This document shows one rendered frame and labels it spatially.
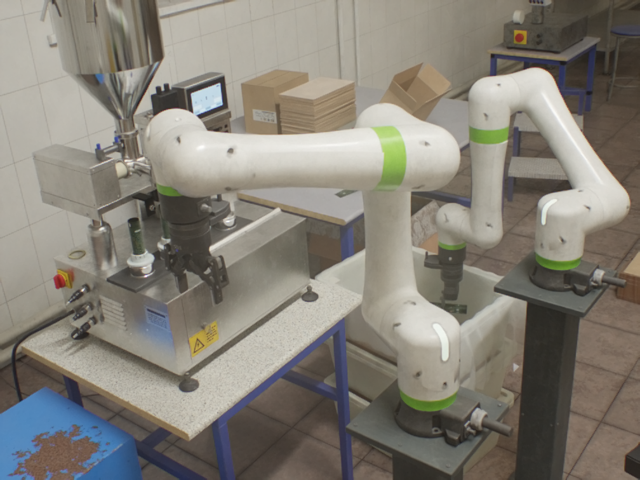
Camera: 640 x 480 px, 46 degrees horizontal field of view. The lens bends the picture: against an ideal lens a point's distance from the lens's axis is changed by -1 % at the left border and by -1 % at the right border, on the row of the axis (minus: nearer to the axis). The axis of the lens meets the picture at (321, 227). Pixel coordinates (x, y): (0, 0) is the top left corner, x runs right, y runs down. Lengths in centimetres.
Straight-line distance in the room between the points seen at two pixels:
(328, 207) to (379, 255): 149
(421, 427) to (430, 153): 60
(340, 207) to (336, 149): 181
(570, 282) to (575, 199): 23
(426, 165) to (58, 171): 117
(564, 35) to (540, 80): 377
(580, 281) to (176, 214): 120
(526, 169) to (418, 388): 345
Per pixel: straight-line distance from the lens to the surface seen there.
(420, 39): 613
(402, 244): 161
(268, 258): 227
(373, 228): 160
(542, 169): 495
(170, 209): 137
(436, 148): 136
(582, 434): 315
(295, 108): 375
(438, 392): 161
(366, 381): 283
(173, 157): 121
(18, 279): 376
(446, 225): 247
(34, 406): 250
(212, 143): 121
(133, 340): 222
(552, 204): 211
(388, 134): 134
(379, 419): 172
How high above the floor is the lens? 202
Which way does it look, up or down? 26 degrees down
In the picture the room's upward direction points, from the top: 4 degrees counter-clockwise
